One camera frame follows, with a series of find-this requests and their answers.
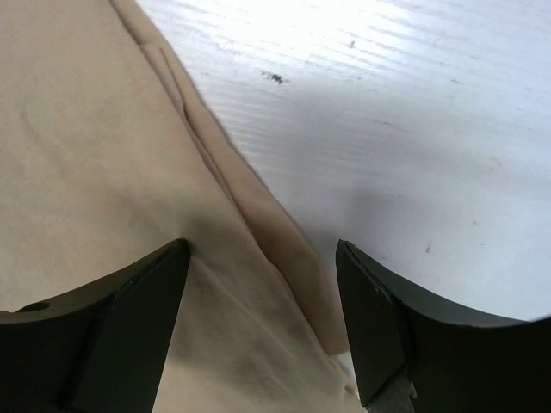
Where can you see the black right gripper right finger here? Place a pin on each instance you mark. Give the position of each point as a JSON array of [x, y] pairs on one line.
[[415, 351]]

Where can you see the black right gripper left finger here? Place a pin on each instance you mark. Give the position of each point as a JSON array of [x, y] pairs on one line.
[[100, 347]]

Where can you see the beige garment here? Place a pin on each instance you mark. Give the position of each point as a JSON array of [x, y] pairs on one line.
[[107, 154]]

